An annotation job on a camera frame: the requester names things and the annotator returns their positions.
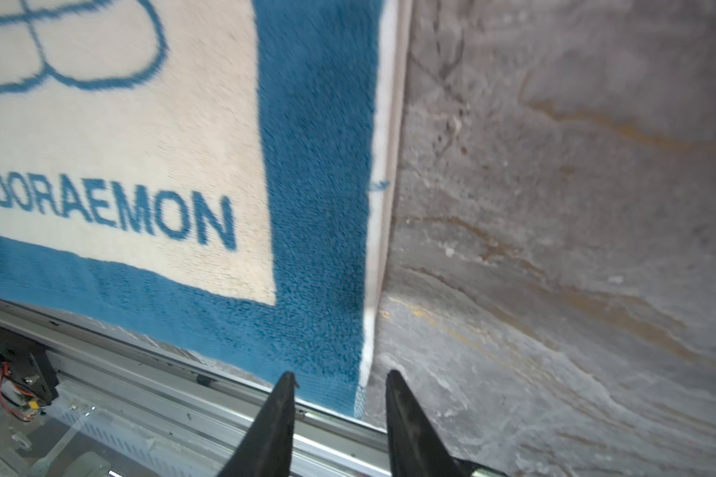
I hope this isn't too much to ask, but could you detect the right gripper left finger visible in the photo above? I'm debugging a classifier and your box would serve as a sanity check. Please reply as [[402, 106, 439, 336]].
[[217, 372, 298, 477]]

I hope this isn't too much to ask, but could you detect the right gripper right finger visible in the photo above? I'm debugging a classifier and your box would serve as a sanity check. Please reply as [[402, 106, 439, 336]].
[[385, 370, 467, 476]]

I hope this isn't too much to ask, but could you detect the aluminium frame rail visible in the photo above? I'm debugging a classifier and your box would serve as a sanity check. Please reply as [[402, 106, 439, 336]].
[[0, 301, 390, 476]]

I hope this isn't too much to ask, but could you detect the blue patterned towel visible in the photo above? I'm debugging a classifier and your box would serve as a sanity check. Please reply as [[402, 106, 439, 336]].
[[0, 1, 412, 417]]

